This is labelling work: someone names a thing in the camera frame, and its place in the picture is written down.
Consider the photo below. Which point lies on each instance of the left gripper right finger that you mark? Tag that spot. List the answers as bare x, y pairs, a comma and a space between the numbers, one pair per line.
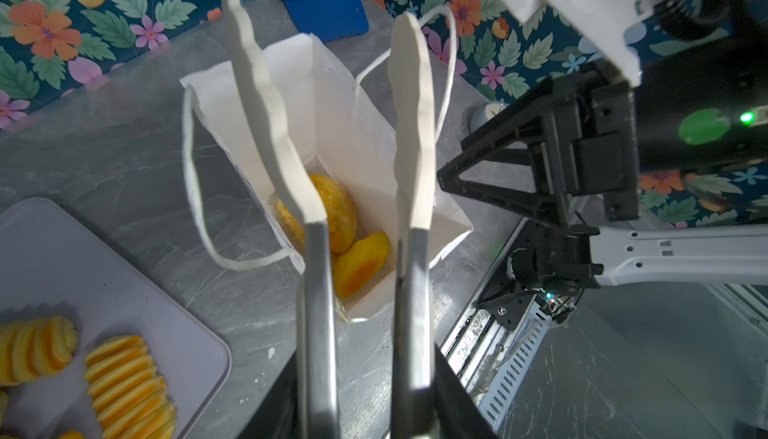
410, 76

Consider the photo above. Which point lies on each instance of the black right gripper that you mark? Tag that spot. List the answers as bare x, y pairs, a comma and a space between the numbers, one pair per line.
577, 135

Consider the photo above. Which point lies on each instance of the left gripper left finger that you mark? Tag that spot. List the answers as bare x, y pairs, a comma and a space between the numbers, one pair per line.
266, 116

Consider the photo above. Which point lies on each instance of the white cartoon paper bag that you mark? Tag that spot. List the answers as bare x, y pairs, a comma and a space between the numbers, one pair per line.
338, 133

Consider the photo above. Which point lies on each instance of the scalloped yellow bread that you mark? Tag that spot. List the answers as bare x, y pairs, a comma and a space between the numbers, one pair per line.
354, 268

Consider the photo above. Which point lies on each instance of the oval orange bread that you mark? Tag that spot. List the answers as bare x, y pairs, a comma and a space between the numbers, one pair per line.
341, 212

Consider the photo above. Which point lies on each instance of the ribbed spiral bread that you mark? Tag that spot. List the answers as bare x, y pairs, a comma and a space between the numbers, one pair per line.
36, 348

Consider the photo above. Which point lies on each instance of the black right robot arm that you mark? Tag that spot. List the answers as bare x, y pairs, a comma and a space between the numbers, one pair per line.
670, 91

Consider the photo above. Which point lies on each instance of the ridged orange bread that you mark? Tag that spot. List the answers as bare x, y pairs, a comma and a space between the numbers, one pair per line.
128, 395

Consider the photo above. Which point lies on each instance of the small analog clock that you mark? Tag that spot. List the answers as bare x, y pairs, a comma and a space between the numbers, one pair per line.
485, 113

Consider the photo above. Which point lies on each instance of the lilac plastic tray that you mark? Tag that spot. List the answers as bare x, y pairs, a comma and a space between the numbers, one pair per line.
51, 265

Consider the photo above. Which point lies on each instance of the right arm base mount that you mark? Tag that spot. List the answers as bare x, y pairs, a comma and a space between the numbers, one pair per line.
490, 351

